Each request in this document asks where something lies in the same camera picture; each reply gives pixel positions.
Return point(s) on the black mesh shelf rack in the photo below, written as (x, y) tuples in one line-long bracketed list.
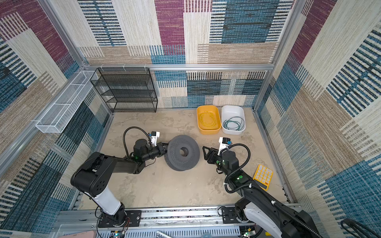
[(126, 89)]

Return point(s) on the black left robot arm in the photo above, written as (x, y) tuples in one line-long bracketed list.
[(92, 177)]

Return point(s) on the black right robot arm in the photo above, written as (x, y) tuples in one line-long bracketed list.
[(257, 205)]

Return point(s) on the white wire mesh tray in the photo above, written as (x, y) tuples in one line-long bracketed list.
[(63, 109)]

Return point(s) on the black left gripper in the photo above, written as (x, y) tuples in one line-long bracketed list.
[(159, 148)]

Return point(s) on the yellow handheld device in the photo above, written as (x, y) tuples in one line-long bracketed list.
[(263, 176)]

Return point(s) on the dark grey cable spool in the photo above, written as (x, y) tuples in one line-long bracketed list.
[(183, 153)]

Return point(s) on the white plastic bin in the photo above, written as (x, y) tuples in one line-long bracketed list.
[(233, 120)]

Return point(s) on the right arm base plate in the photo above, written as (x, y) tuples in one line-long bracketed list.
[(232, 215)]

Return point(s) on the aluminium mounting rail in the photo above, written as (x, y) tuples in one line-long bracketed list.
[(159, 222)]

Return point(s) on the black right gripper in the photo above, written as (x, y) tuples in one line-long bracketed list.
[(213, 153)]

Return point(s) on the yellow plastic bin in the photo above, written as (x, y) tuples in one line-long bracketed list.
[(208, 119)]

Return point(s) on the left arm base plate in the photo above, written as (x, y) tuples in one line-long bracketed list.
[(128, 218)]

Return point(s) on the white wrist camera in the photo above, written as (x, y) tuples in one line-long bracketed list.
[(154, 135), (224, 143)]

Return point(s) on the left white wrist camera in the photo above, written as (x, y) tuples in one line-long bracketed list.
[(154, 135)]

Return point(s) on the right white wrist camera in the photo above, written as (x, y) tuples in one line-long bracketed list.
[(224, 143)]

